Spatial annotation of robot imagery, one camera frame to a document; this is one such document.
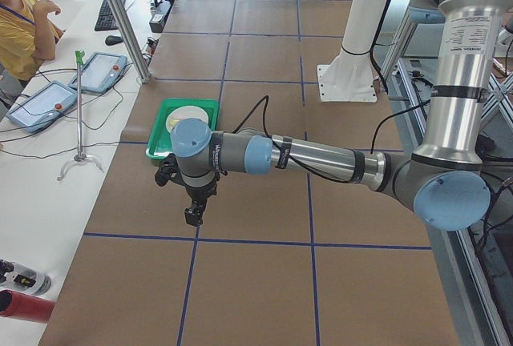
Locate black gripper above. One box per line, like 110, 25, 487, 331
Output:
184, 175, 219, 226

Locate white round plate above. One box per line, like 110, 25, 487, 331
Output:
164, 106, 209, 131

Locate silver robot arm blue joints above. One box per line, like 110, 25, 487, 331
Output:
170, 0, 512, 231

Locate green plastic tray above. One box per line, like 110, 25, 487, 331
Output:
146, 99, 220, 160

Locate silver stand with green clip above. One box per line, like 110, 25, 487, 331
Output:
57, 50, 103, 182

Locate teach pendant tablet far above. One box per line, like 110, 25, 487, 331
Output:
68, 52, 128, 95

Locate teach pendant tablet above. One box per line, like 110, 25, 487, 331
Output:
6, 81, 77, 133
68, 52, 128, 95

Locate teach pendant tablet near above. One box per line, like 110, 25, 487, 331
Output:
6, 81, 77, 133

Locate black computer mouse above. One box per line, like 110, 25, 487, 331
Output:
104, 35, 123, 46

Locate red cylinder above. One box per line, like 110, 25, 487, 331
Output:
1, 290, 55, 324

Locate black keyboard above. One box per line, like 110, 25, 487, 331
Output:
94, 0, 118, 31

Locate person in yellow shirt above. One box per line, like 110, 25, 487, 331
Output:
1, 0, 63, 86

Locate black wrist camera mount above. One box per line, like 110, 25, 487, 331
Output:
154, 154, 184, 187

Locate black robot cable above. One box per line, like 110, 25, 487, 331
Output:
232, 95, 432, 185

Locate aluminium frame post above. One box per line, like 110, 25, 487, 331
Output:
107, 0, 151, 83

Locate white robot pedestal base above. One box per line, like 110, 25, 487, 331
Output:
317, 0, 387, 103

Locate aluminium frame rail right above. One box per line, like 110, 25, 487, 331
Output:
390, 57, 512, 345

